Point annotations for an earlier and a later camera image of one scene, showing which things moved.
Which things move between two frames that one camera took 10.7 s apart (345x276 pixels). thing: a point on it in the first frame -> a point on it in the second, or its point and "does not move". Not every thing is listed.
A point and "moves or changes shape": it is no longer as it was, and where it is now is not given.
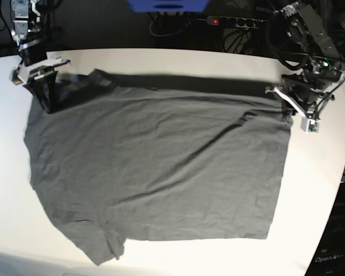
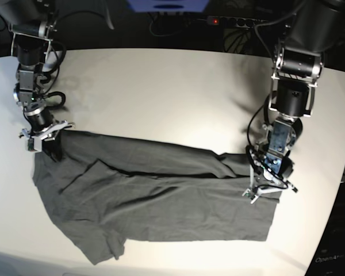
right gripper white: x=53 y=88 -> x=34 y=140
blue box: x=168 y=6 does not move
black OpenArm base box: x=336 y=253 does not move
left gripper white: x=290 y=107 -> x=262 y=180
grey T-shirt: x=145 y=157 moves or changes shape
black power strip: x=253 y=23 does not move
